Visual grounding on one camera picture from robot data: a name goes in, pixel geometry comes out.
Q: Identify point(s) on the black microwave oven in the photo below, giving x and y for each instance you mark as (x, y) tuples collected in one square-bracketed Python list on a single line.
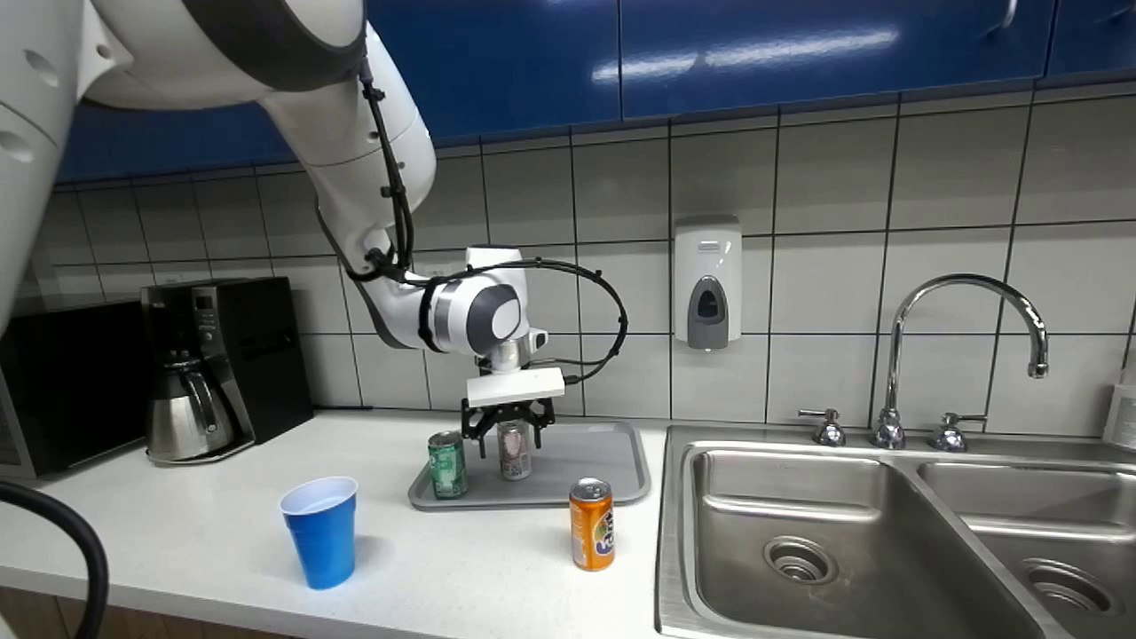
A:
[(72, 393)]

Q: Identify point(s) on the silver soda can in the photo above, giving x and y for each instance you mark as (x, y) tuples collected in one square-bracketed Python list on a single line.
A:
[(517, 459)]

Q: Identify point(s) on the stainless steel double sink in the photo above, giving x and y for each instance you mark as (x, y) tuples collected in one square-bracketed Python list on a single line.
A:
[(828, 555)]

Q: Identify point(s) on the blue plastic cup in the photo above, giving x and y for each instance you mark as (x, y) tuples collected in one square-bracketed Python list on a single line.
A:
[(321, 536)]

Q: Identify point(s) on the grey plastic tray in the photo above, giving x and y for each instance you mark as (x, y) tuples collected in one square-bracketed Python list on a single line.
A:
[(590, 463)]

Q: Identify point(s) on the black steel coffee maker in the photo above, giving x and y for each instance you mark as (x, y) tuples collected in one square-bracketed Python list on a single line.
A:
[(268, 355)]

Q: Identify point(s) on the chrome gooseneck faucet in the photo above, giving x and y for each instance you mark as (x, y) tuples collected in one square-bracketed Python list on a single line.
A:
[(906, 322)]

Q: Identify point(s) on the green soda can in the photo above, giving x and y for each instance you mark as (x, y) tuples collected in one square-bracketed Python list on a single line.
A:
[(447, 467)]

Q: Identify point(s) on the white wall soap dispenser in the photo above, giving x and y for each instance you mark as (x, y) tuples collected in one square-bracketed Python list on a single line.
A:
[(706, 284)]

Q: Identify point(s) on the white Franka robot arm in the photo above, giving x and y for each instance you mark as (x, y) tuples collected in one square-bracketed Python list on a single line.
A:
[(340, 119)]

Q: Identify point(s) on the orange soda can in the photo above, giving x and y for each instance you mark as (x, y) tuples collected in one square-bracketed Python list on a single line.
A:
[(590, 525)]

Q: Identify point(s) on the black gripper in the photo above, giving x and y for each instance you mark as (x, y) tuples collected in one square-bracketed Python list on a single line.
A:
[(510, 415)]

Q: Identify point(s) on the stainless steel coffee carafe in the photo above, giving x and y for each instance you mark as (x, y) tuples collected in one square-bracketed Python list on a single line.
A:
[(182, 421)]

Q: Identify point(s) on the wooden base cabinets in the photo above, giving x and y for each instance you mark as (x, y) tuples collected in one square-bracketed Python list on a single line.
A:
[(155, 621)]

